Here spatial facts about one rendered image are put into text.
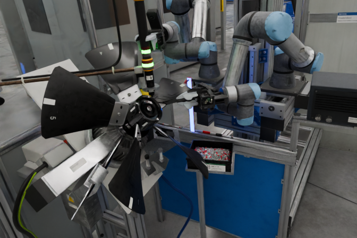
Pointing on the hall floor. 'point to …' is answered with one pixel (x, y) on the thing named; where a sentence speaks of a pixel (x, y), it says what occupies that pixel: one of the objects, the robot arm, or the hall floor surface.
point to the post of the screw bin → (201, 204)
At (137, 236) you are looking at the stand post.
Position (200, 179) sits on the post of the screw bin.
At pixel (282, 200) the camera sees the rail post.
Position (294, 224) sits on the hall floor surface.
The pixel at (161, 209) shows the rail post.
